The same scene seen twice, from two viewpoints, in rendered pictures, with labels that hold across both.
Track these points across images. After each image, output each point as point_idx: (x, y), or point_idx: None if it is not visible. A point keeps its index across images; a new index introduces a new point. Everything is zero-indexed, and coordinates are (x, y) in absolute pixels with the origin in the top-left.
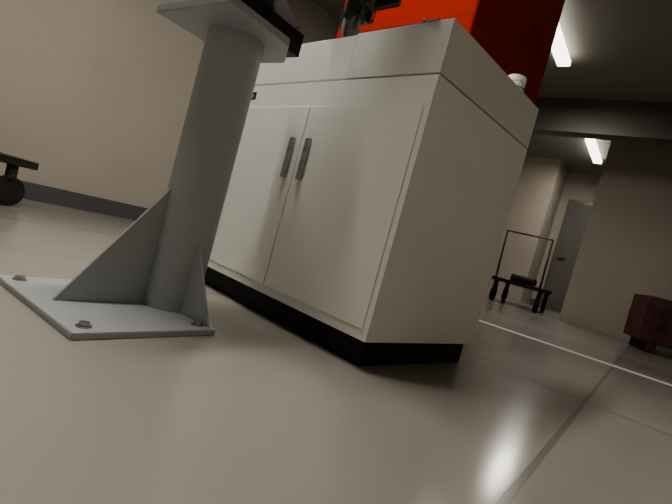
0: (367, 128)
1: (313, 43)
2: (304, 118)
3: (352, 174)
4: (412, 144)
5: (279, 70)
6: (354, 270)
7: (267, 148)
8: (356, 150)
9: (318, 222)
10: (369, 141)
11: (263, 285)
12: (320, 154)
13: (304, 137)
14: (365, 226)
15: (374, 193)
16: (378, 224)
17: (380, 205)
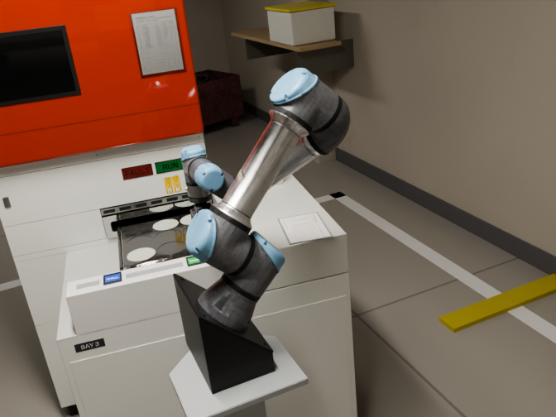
0: (298, 324)
1: (179, 273)
2: None
3: (299, 357)
4: (346, 321)
5: (133, 309)
6: (332, 408)
7: (168, 379)
8: (294, 342)
9: (279, 400)
10: (304, 332)
11: None
12: None
13: None
14: (328, 381)
15: (327, 361)
16: (339, 376)
17: (336, 365)
